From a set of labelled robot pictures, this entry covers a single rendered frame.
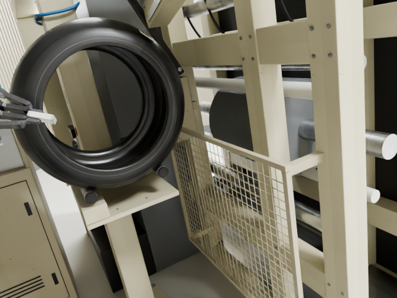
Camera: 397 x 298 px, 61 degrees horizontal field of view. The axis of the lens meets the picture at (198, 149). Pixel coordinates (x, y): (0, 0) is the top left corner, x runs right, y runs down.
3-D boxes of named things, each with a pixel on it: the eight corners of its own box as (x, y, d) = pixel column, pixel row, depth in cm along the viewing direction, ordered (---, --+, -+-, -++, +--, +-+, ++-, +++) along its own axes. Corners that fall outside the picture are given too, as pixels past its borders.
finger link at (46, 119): (27, 112, 91) (26, 115, 91) (52, 117, 91) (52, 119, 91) (31, 117, 94) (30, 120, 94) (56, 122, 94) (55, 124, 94)
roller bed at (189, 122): (157, 137, 179) (145, 81, 170) (182, 129, 185) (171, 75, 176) (172, 144, 162) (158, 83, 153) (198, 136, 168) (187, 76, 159)
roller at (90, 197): (73, 178, 149) (70, 168, 147) (83, 175, 151) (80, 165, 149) (87, 206, 119) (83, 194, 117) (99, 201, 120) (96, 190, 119)
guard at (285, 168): (188, 239, 190) (162, 121, 168) (191, 237, 191) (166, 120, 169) (305, 357, 113) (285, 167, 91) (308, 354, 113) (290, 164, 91)
